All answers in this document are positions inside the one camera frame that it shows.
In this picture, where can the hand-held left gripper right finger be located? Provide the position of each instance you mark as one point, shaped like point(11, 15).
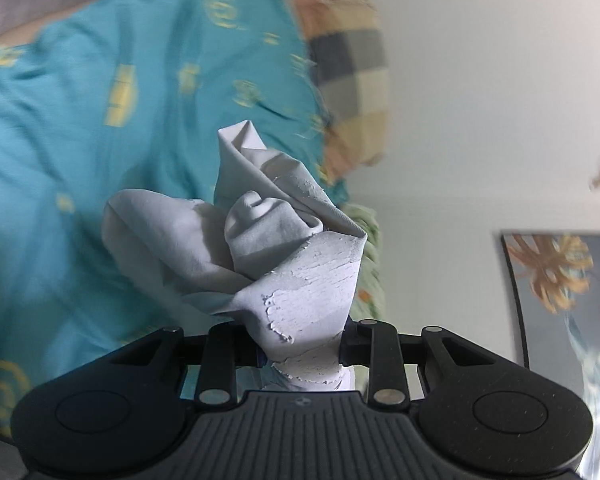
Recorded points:
point(352, 350)

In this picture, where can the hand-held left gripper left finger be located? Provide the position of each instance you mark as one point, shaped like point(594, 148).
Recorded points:
point(245, 355)

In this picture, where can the white t-shirt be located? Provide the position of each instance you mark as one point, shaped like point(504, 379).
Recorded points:
point(260, 240)

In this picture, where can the green fleece blanket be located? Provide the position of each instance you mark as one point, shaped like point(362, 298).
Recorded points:
point(370, 245)

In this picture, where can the teal printed bed sheet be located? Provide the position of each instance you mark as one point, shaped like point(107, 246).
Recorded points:
point(80, 185)

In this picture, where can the plaid pillow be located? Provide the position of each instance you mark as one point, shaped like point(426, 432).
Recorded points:
point(350, 60)

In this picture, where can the leaf wall picture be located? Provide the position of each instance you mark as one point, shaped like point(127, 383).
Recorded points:
point(555, 270)

